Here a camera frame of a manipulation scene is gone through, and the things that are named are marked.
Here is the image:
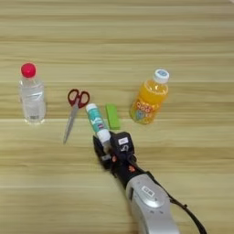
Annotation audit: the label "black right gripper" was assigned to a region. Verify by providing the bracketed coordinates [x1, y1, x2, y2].
[92, 134, 154, 189]

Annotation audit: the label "teal and white glue stick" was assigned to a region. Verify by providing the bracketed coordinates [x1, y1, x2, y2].
[85, 102, 112, 146]

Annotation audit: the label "orange juice bottle white cap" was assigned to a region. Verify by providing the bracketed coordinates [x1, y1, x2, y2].
[129, 69, 170, 125]

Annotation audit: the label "clear water bottle red cap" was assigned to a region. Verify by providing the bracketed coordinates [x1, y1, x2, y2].
[17, 62, 48, 125]

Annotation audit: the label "green eraser block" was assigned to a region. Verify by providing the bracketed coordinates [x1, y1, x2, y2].
[104, 103, 122, 131]

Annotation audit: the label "red handled scissors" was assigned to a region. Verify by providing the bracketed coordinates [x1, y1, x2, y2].
[62, 88, 91, 144]

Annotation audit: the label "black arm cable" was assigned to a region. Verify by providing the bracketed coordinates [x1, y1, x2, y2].
[145, 171, 208, 234]

